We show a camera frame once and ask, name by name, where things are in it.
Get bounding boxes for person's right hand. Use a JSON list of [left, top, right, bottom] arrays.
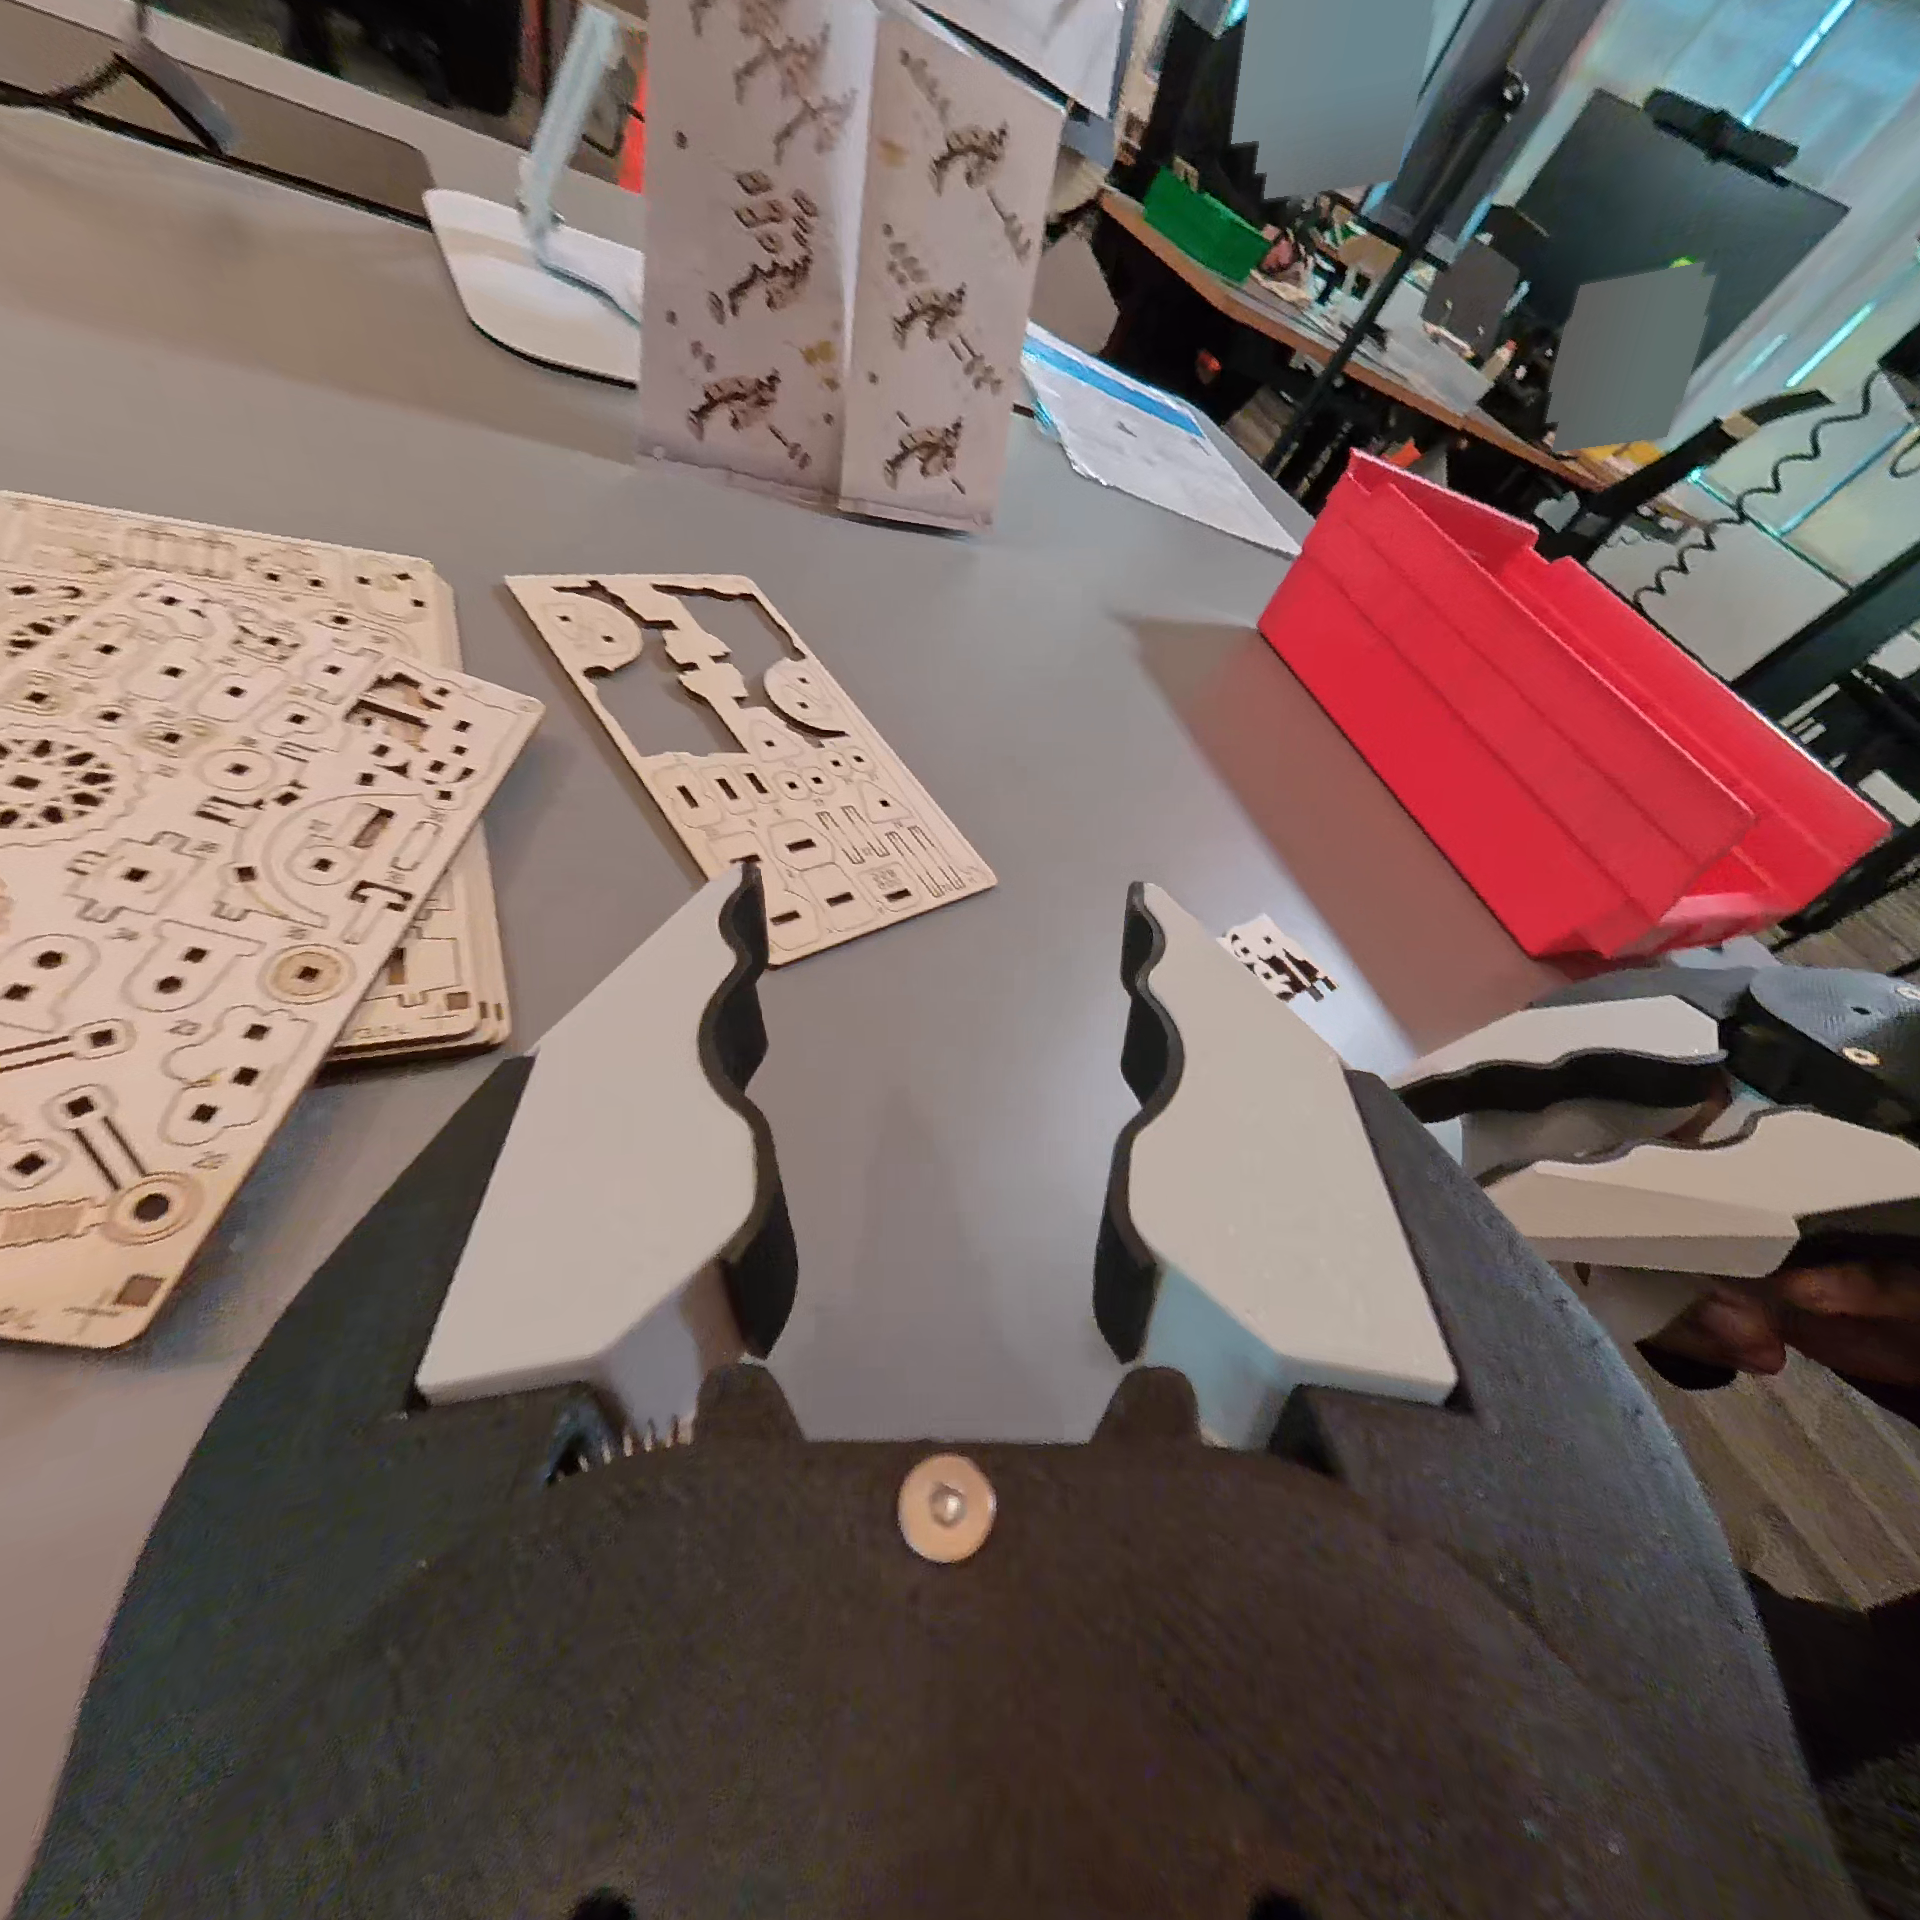
[[1635, 1257, 1920, 1427]]

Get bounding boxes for assembled wooden locomotive piece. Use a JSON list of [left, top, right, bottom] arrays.
[[1219, 914, 1342, 1007]]

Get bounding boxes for white printed paper sheet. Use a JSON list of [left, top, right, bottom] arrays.
[[1020, 328, 1313, 560]]

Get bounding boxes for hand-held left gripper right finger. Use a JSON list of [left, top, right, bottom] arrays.
[[1093, 882, 1461, 1451]]

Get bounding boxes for green plastic bin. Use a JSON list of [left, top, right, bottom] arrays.
[[1142, 165, 1274, 287]]

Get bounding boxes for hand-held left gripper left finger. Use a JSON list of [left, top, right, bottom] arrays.
[[412, 861, 801, 1431]]

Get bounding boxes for grey desk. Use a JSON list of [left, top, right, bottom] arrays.
[[0, 106, 1596, 1517]]

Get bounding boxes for wooden puzzle sheet with cutouts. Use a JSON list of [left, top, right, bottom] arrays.
[[505, 573, 1001, 972]]

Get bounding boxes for folded paper instruction sheet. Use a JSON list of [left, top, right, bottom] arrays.
[[638, 0, 1077, 531]]

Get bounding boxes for wooden puzzle sheet with wheels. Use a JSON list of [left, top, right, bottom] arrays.
[[0, 652, 546, 1354]]

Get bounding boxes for background workbench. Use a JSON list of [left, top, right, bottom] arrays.
[[1102, 188, 1695, 515]]

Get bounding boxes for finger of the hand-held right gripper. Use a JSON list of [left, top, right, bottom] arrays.
[[1476, 1104, 1920, 1346], [1388, 1000, 1738, 1129]]

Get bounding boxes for stack of wooden puzzle sheets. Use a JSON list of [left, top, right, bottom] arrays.
[[0, 492, 515, 1071]]

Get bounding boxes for red plastic bin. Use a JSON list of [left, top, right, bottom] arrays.
[[1257, 448, 1898, 962]]

